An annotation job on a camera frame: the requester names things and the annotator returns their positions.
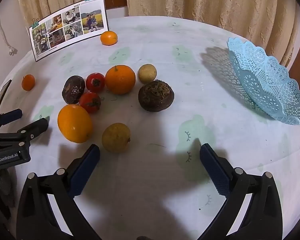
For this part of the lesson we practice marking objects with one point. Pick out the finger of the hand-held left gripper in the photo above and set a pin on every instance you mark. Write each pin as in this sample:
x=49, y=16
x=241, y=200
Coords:
x=37, y=125
x=13, y=114

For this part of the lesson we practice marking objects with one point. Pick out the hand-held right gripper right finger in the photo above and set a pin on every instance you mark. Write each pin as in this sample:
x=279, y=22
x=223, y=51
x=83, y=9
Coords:
x=216, y=170

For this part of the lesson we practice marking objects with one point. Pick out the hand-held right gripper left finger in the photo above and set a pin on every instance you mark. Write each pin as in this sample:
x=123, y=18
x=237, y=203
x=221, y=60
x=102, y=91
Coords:
x=83, y=170

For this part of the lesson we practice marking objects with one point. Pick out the small orange tangerine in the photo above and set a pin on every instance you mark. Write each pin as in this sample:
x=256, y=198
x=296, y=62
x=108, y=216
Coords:
x=109, y=38
x=28, y=82

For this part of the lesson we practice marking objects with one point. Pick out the large oval orange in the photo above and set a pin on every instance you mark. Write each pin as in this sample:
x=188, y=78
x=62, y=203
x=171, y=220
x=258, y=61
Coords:
x=75, y=123

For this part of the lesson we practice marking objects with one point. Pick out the large yellow-green round fruit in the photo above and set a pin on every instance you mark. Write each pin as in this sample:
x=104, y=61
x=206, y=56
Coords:
x=115, y=137

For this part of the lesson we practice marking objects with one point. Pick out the small dark brown fruit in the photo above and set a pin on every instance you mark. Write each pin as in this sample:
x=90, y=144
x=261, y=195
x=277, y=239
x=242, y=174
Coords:
x=73, y=89

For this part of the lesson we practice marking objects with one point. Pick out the red tomato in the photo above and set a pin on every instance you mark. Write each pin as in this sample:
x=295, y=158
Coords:
x=90, y=102
x=95, y=82

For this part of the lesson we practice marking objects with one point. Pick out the large round orange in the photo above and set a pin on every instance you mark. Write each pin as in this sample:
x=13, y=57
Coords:
x=120, y=79

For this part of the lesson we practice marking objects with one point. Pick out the large dark brown fruit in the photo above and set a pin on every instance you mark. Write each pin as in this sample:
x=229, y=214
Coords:
x=156, y=95

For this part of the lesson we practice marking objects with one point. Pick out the light blue lattice plastic basket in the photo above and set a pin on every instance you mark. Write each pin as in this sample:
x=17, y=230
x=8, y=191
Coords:
x=267, y=80

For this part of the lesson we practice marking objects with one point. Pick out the green binder clip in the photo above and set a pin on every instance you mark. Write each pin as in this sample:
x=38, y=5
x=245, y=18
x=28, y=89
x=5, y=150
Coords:
x=35, y=23

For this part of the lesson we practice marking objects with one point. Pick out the photo collage card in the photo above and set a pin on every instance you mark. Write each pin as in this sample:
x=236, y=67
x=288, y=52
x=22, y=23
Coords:
x=65, y=27

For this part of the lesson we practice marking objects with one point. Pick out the small yellow round fruit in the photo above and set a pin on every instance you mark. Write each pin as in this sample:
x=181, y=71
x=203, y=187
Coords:
x=147, y=73

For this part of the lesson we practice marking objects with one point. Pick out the wooden window sill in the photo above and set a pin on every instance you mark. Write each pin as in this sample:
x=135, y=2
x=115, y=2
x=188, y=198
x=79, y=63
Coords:
x=116, y=0

